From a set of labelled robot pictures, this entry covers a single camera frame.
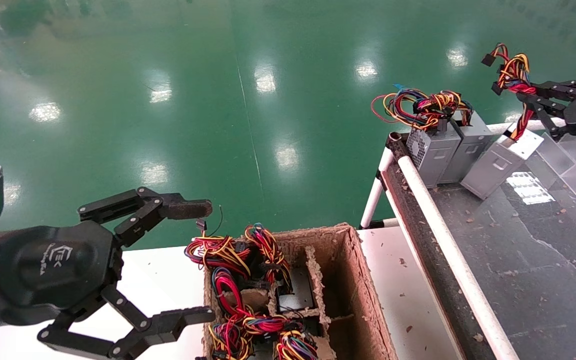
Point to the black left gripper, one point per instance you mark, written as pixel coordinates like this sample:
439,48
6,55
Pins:
53,270

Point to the grey power supply white top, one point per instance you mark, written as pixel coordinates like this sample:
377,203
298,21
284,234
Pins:
493,167

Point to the grey power supply plain side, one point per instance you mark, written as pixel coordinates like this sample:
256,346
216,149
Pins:
470,147

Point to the grey power supply hexagon grille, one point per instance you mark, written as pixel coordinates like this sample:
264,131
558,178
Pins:
433,155

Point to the silver power supply casing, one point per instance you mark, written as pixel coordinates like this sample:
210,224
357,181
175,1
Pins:
295,297

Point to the black pipe joint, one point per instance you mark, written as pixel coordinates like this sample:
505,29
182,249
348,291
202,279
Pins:
394,140

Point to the brown pulp cardboard box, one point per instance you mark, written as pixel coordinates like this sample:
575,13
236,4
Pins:
363,300

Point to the short white frame pipe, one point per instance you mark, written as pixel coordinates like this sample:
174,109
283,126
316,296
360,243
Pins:
533,125

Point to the long white frame pipe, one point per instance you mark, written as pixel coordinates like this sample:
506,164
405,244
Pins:
448,250

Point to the white pipe rail frame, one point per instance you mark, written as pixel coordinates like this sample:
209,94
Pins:
418,235

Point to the white frame leg pipe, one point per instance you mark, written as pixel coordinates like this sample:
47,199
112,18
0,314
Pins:
374,195

